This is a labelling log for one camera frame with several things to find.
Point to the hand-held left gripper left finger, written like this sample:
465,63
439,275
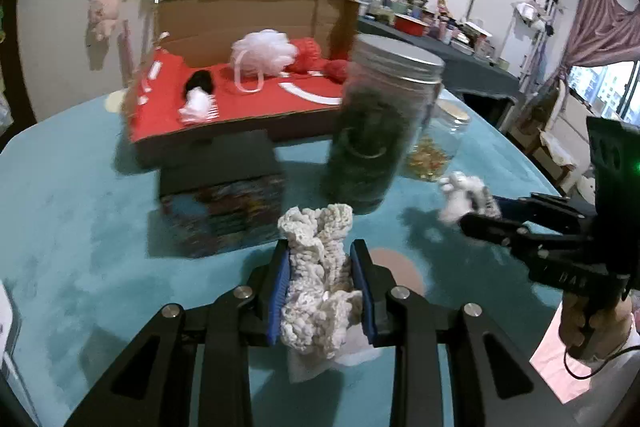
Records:
280,297

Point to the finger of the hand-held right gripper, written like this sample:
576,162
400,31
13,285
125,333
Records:
500,232
545,209

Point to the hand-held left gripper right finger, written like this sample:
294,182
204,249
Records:
361,287

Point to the cream crochet scrunchie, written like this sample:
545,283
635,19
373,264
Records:
315,277

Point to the white knitted scrunchie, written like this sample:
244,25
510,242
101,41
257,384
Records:
462,197

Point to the cardboard box with red lining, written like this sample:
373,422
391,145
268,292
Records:
250,107

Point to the white fluffy plush with bow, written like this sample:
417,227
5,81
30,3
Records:
197,99

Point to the red knitted scrunchie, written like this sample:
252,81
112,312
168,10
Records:
336,71

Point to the person's right forearm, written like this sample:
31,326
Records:
615,397

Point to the person's right hand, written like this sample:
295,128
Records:
614,324

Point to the beige round makeup sponge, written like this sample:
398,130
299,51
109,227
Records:
400,269

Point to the wooden chair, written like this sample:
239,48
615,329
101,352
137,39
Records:
555,142

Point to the white square pad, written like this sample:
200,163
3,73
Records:
310,364

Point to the small jar of yellow capsules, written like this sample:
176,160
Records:
440,147

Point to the black patterned tin box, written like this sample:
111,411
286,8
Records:
220,202

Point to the window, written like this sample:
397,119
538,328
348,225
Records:
610,92

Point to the side table with dark cloth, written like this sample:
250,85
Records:
480,82

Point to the large jar of dark leaves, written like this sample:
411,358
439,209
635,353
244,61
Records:
372,132

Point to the pink curtain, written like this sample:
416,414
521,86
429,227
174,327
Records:
595,22

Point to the cluster of bottles and cosmetics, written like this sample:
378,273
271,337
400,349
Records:
450,27

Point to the red plastic basin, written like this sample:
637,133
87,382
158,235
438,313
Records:
412,23

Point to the red bath pouf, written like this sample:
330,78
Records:
306,54

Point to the white bath pouf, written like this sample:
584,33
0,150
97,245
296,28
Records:
262,52

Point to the pink plush toy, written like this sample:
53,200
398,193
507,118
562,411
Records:
106,12

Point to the dark wooden door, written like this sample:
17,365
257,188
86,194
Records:
12,32

